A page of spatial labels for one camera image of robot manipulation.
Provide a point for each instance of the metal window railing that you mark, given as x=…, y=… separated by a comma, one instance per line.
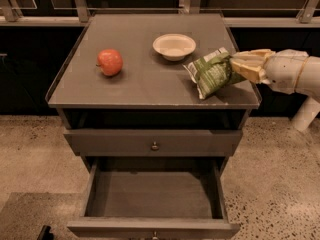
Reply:
x=236, y=13

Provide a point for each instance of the open middle grey drawer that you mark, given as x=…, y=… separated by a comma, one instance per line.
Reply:
x=154, y=199

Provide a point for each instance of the red apple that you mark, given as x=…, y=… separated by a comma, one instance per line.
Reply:
x=110, y=62

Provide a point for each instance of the green jalapeno chip bag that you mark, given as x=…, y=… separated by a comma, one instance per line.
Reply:
x=212, y=72

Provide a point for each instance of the top grey drawer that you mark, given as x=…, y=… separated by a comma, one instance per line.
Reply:
x=153, y=143

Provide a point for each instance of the black object on floor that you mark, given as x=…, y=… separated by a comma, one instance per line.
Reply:
x=45, y=233

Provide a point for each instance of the white paper bowl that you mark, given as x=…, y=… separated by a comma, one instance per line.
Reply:
x=174, y=47

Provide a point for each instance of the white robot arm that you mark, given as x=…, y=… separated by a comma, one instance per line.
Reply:
x=308, y=83

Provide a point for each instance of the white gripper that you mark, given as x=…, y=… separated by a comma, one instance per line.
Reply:
x=286, y=70

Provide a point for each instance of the grey drawer cabinet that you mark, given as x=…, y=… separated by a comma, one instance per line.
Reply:
x=149, y=92

